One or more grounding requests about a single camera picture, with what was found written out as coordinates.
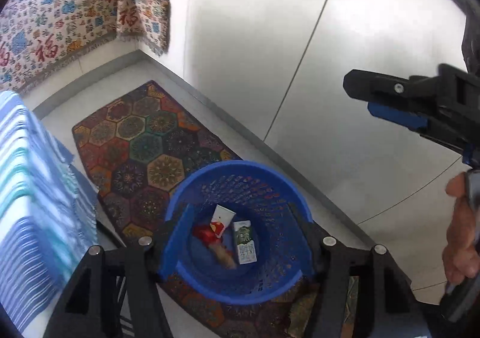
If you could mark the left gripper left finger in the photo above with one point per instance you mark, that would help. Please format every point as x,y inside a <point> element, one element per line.
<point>148,264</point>

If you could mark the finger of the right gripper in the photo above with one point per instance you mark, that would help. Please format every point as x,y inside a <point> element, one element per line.
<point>412,121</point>
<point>391,90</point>

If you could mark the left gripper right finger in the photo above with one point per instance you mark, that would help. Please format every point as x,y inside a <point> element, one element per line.
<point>330,270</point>

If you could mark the red plastic wrapper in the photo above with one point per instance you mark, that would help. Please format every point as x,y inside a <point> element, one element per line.
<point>206,235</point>

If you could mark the white green milk carton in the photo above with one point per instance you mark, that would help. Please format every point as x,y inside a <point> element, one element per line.
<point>244,242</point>

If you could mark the blue plastic trash basket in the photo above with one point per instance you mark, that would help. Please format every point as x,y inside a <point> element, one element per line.
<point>231,191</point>

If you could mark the person's right hand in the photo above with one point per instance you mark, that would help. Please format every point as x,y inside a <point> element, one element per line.
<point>460,258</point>

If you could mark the blue striped tablecloth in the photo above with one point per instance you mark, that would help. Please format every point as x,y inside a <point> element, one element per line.
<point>48,217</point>

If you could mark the colourful hexagon floor mat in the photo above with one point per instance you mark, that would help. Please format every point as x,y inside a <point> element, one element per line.
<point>149,158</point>

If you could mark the patterned fu character cloth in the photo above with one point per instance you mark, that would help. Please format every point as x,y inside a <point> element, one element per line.
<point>39,37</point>

